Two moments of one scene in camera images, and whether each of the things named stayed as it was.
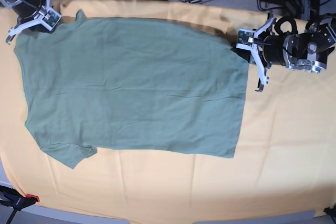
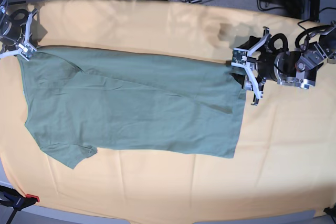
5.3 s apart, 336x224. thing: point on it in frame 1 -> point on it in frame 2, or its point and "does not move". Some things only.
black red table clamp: (13, 198) does not move
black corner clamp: (331, 211) does not move
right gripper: (273, 51) -> (266, 60)
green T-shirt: (161, 85) does not move
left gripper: (34, 2) -> (14, 28)
